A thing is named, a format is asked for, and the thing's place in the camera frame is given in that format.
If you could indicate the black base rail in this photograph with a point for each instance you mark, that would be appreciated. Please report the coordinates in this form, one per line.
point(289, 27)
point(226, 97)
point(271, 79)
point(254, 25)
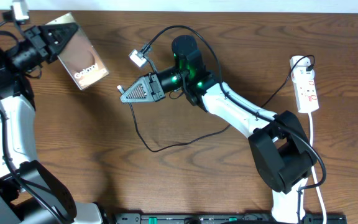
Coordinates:
point(215, 218)

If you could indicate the white power strip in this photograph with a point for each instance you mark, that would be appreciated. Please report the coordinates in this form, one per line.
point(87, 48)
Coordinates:
point(302, 76)

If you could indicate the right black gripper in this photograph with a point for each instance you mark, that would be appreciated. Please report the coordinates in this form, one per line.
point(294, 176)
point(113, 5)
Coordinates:
point(150, 82)

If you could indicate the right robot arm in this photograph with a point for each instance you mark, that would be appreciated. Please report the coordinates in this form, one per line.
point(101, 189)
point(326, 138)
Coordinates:
point(279, 146)

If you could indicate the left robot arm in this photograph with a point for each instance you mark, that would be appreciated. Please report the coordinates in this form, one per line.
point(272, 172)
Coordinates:
point(29, 193)

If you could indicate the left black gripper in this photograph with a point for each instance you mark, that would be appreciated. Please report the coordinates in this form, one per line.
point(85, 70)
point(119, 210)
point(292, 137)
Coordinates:
point(53, 44)

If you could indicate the Galaxy S25 Ultra smartphone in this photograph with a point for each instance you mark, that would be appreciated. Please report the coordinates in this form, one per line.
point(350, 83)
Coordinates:
point(79, 57)

